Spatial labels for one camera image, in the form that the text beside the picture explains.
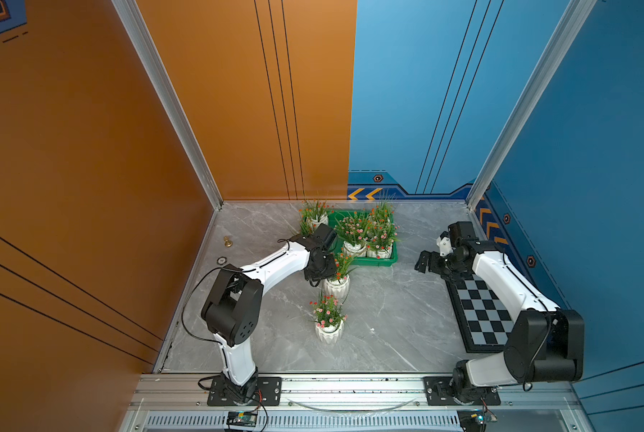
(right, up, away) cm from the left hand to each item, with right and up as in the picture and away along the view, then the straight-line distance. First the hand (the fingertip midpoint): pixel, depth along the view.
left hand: (333, 270), depth 91 cm
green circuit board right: (+37, -36, -20) cm, 56 cm away
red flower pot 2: (+1, -5, -5) cm, 7 cm away
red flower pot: (-6, +20, +11) cm, 24 cm away
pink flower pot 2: (-1, -10, -20) cm, 22 cm away
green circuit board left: (-25, -36, -20) cm, 48 cm away
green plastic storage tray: (+11, +3, +3) cm, 11 cm away
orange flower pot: (+17, +19, +6) cm, 26 cm away
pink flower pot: (+17, +13, 0) cm, 21 cm away
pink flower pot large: (+6, +13, -1) cm, 15 cm away
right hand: (+31, +1, -4) cm, 32 cm away
